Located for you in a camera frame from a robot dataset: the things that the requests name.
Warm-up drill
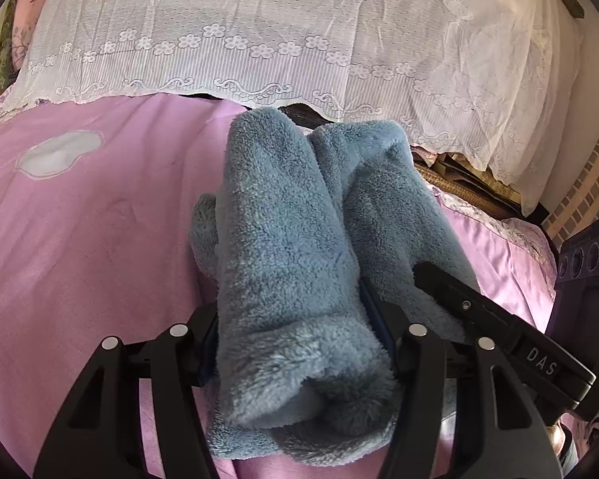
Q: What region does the blue fleece baby jacket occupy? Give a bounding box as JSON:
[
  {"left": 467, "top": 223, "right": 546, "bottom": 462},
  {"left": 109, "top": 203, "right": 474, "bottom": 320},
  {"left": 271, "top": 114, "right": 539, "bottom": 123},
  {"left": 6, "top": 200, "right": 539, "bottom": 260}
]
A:
[{"left": 190, "top": 108, "right": 477, "bottom": 466}]

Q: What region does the brick pattern curtain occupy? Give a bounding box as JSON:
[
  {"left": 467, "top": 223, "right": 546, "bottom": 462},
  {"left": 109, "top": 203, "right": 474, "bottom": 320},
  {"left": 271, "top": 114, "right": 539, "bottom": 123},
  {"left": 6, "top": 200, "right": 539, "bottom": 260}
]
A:
[{"left": 543, "top": 139, "right": 599, "bottom": 247}]

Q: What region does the woven straw mat stack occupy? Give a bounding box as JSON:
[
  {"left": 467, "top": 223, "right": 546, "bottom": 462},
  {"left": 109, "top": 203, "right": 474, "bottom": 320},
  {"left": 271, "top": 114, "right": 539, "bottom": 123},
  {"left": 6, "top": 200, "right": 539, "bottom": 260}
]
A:
[{"left": 411, "top": 146, "right": 525, "bottom": 220}]

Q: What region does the pink printed bed sheet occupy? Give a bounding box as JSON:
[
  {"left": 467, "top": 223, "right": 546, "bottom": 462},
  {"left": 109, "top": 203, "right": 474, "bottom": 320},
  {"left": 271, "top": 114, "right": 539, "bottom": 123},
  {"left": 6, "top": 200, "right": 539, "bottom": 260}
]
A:
[{"left": 0, "top": 81, "right": 580, "bottom": 479}]

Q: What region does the white lace cover cloth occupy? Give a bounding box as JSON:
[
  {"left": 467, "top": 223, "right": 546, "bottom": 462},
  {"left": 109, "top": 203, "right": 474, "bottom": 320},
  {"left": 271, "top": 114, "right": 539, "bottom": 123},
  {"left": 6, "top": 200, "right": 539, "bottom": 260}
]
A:
[{"left": 5, "top": 0, "right": 580, "bottom": 212}]

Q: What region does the dark green patterned cushion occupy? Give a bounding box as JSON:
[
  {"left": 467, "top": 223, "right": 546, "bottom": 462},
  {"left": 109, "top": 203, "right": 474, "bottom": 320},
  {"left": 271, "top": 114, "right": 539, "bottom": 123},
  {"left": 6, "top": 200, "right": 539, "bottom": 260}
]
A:
[{"left": 0, "top": 0, "right": 19, "bottom": 91}]

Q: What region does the pink floral pillow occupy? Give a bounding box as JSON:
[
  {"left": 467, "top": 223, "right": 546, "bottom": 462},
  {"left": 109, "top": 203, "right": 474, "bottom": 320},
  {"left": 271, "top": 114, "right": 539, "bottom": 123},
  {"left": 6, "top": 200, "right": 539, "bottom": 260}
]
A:
[{"left": 12, "top": 0, "right": 46, "bottom": 70}]

